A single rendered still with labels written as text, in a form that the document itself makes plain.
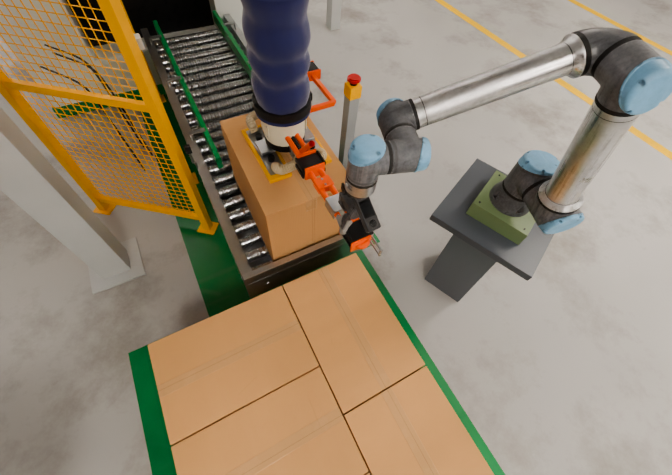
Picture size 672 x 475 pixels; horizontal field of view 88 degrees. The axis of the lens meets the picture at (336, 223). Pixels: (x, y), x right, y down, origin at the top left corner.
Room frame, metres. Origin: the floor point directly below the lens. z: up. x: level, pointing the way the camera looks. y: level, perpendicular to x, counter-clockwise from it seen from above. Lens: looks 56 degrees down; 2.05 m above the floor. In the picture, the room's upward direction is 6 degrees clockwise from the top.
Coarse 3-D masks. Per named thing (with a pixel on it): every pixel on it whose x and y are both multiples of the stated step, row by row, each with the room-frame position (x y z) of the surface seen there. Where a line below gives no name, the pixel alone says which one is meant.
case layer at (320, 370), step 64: (256, 320) 0.47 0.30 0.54; (320, 320) 0.50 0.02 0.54; (384, 320) 0.53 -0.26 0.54; (192, 384) 0.19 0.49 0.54; (256, 384) 0.22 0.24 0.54; (320, 384) 0.24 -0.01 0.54; (384, 384) 0.27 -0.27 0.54; (192, 448) -0.01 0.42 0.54; (256, 448) 0.01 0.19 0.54; (320, 448) 0.03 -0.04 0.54; (384, 448) 0.05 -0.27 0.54; (448, 448) 0.07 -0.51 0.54
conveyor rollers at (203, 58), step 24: (192, 48) 2.48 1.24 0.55; (216, 48) 2.51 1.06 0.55; (168, 72) 2.14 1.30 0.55; (192, 72) 2.20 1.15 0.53; (216, 72) 2.22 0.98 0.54; (240, 72) 2.24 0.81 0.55; (192, 96) 1.94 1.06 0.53; (216, 96) 1.95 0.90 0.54; (240, 96) 1.97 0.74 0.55; (192, 120) 1.68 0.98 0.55; (216, 144) 1.50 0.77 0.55; (216, 168) 1.31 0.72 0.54; (240, 216) 1.01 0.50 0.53; (240, 240) 0.85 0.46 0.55; (264, 264) 0.74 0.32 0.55
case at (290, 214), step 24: (240, 120) 1.27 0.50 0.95; (240, 144) 1.11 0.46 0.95; (240, 168) 1.01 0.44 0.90; (336, 168) 1.04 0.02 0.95; (264, 192) 0.86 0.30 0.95; (288, 192) 0.87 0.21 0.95; (312, 192) 0.89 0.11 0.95; (264, 216) 0.76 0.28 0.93; (288, 216) 0.80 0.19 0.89; (312, 216) 0.85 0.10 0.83; (264, 240) 0.84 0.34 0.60; (288, 240) 0.79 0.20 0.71; (312, 240) 0.85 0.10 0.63
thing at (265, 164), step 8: (248, 136) 1.15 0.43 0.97; (256, 136) 1.13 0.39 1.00; (264, 136) 1.16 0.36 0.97; (248, 144) 1.11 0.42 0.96; (256, 152) 1.06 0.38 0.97; (272, 152) 1.06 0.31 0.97; (264, 160) 1.01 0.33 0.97; (272, 160) 1.01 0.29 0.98; (280, 160) 1.02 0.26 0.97; (264, 168) 0.97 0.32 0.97; (272, 176) 0.93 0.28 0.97; (280, 176) 0.94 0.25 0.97; (288, 176) 0.95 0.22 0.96
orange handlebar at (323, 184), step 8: (320, 88) 1.40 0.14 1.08; (328, 96) 1.33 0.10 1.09; (320, 104) 1.27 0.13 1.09; (328, 104) 1.28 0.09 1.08; (288, 136) 1.05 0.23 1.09; (296, 136) 1.06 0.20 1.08; (304, 144) 1.01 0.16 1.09; (296, 152) 0.97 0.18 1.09; (320, 168) 0.90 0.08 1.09; (312, 176) 0.85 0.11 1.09; (328, 176) 0.86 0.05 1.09; (320, 184) 0.81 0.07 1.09; (328, 184) 0.82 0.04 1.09; (320, 192) 0.79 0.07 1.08; (336, 192) 0.79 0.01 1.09; (368, 240) 0.60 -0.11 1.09; (360, 248) 0.57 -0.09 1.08
